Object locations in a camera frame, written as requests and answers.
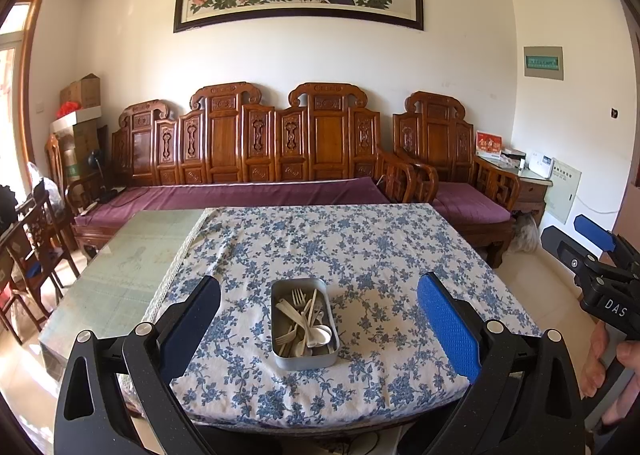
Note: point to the wall box with green strip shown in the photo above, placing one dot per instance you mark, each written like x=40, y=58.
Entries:
x=542, y=63

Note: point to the blue floral tablecloth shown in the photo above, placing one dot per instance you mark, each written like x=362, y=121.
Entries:
x=325, y=235

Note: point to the open cardboard box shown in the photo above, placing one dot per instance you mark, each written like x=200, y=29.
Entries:
x=82, y=90

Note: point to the wooden chopstick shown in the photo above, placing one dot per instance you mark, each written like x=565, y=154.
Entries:
x=314, y=302

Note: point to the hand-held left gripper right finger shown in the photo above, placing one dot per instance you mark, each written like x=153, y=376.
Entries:
x=450, y=330

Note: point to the grey metal rectangular tin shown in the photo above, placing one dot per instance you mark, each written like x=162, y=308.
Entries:
x=305, y=360

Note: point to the red ornament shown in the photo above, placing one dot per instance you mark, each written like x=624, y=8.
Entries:
x=67, y=110

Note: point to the long purple sofa cushion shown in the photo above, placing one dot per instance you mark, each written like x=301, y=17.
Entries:
x=175, y=197

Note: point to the stacked brown cardboard boxes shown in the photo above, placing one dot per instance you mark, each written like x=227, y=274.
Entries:
x=85, y=145

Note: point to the grey electrical panel door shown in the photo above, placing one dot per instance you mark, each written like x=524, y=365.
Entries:
x=562, y=190

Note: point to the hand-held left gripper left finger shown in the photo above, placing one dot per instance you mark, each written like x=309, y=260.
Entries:
x=192, y=322

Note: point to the purple armchair cushion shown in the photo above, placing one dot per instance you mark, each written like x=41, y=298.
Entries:
x=470, y=200

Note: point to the white box device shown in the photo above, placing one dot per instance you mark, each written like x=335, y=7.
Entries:
x=540, y=165

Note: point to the clear plastic bag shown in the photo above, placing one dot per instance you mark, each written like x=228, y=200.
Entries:
x=45, y=185

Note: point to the long white box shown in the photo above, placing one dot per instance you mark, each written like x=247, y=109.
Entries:
x=75, y=120

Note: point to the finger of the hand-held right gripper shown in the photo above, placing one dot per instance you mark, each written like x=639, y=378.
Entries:
x=560, y=247
x=594, y=232

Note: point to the wooden side table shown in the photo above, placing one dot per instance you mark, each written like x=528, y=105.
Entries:
x=532, y=192

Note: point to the black bag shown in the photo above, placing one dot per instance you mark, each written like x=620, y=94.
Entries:
x=7, y=207

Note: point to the red desk calendar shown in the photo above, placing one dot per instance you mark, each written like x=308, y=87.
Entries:
x=488, y=142

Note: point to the carved wooden armchair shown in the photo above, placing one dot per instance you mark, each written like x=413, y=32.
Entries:
x=435, y=135

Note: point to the grey plastic bag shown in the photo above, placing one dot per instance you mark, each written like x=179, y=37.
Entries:
x=525, y=235

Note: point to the carved wooden sofa bench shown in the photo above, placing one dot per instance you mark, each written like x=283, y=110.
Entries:
x=225, y=145

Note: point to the wooden door frame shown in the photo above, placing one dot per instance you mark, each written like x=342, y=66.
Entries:
x=27, y=85

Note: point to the person's right hand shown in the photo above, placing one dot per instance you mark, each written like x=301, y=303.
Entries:
x=597, y=360

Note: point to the black desk lamp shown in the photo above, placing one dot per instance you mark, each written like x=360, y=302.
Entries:
x=94, y=159

